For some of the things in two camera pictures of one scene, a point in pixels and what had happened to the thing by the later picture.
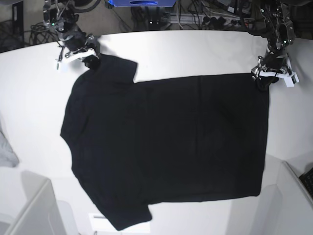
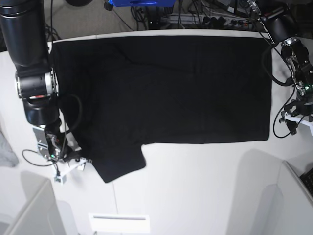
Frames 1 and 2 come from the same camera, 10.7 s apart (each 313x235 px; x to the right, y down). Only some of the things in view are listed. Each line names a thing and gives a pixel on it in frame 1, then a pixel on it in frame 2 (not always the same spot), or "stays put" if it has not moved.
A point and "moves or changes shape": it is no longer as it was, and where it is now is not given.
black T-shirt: (135, 144) moves or changes shape
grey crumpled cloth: (8, 156) stays put
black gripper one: (78, 40) -> (58, 148)
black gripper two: (273, 60) -> (302, 108)
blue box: (143, 3) stays put
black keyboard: (307, 178) stays put
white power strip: (209, 19) stays put
